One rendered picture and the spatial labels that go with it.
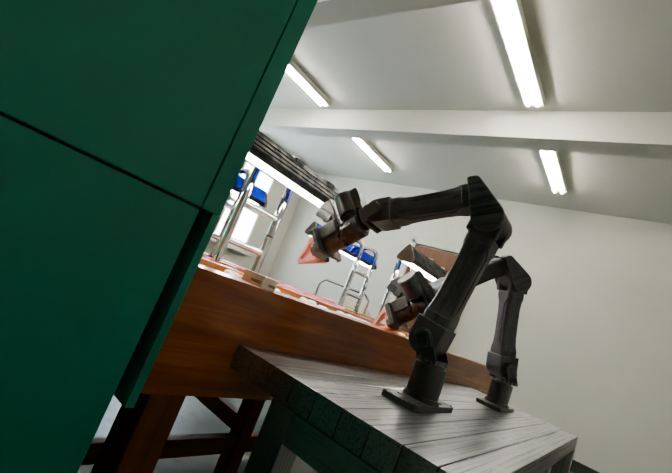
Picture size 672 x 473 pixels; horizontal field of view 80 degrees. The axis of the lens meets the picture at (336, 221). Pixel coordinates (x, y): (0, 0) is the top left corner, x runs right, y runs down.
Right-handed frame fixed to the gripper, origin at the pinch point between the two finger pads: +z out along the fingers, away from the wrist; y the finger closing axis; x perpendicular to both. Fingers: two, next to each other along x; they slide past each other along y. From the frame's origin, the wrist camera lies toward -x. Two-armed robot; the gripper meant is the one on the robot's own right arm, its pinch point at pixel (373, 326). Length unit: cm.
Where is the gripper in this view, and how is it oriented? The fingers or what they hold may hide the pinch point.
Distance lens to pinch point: 129.8
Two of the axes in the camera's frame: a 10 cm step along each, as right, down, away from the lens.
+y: -5.7, -3.7, -7.4
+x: 2.0, 8.1, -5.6
